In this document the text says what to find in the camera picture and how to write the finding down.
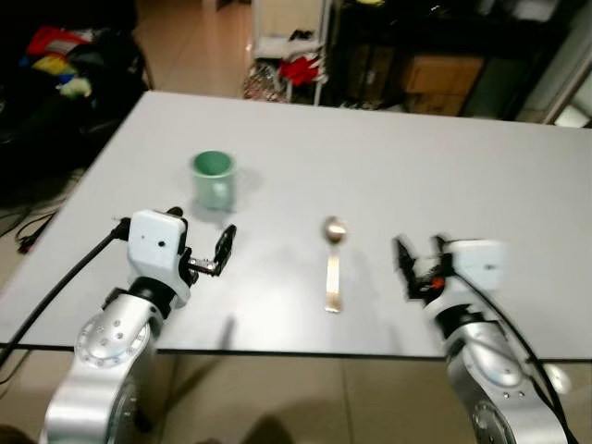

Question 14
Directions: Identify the green ceramic cup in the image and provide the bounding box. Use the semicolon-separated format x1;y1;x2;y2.
191;151;239;213

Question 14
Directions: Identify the gold metal spoon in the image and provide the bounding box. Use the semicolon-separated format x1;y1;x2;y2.
321;216;350;315

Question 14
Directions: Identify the patterned fabric bag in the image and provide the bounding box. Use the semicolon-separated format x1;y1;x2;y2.
241;62;284;102

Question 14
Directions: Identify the white round floor object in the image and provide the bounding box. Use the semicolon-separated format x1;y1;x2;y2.
543;364;571;394

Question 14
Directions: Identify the large brown cardboard box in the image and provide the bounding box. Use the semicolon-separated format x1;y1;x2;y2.
401;55;485;97

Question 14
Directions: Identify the dark pile of colourful clothes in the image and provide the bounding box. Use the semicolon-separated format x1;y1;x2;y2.
0;0;152;195

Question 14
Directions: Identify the red cloth item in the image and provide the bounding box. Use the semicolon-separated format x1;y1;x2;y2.
279;55;322;88

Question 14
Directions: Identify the black shelving unit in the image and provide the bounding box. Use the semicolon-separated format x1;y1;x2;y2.
326;0;579;122

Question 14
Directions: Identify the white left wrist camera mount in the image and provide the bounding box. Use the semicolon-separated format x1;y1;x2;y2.
126;209;191;302

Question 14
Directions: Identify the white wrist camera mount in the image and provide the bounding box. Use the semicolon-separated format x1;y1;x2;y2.
441;238;511;298
126;209;191;302

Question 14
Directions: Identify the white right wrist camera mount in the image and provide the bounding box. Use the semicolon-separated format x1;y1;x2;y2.
441;238;511;298

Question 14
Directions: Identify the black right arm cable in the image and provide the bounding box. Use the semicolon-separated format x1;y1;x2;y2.
460;271;580;444

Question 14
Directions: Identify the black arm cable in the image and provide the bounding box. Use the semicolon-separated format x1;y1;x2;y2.
0;218;131;369
460;271;580;444

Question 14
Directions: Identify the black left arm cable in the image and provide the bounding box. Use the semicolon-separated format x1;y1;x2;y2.
0;218;131;369

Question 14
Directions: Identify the black floor cable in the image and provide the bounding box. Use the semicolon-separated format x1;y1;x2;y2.
16;210;58;254

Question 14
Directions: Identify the white wire rack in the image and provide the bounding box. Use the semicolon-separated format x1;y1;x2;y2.
251;0;333;106

